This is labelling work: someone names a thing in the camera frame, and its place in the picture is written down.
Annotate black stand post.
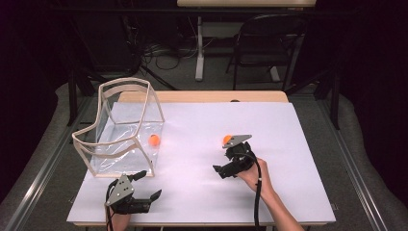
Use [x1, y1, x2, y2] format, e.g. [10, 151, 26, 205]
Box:
[330, 68, 342, 131]
[65, 68, 79, 127]

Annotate person's right hand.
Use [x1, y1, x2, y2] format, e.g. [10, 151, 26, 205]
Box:
[236, 157, 275, 197]

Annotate bundle of floor cables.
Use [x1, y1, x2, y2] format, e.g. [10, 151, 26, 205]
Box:
[140, 35, 200, 71]

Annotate clear plastic bag beige trim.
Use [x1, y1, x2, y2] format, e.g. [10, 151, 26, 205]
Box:
[71, 77, 166, 178]

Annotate light wooden table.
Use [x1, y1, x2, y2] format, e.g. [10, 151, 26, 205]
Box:
[72, 90, 329, 228]

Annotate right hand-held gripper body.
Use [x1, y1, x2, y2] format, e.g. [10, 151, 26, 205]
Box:
[220, 134, 258, 179]

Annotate white desk with metal legs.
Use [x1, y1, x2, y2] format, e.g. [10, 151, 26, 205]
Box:
[176, 0, 317, 83]

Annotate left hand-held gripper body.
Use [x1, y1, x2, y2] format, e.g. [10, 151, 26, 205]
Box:
[105, 173, 152, 216]

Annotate black horizontal bar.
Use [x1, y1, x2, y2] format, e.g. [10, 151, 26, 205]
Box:
[57, 7, 354, 15]

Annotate black folding chair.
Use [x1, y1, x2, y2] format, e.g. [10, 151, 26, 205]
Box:
[225, 13, 309, 91]

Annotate black tripod stand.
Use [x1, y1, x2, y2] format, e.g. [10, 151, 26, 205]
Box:
[126, 15, 179, 91]

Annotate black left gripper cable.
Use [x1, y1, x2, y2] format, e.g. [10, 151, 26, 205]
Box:
[105, 178, 120, 231]

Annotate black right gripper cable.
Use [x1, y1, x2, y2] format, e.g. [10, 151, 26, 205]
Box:
[235, 151, 264, 231]

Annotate aluminium floor rail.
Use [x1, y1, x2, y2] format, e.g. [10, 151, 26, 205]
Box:
[3, 95, 94, 231]
[316, 94, 390, 231]

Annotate white table cover sheet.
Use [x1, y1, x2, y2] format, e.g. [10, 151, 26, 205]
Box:
[66, 101, 337, 224]

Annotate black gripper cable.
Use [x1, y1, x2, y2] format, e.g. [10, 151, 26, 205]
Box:
[235, 151, 264, 231]
[105, 178, 120, 231]

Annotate person's left hand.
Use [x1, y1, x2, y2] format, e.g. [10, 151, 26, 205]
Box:
[105, 210, 132, 231]

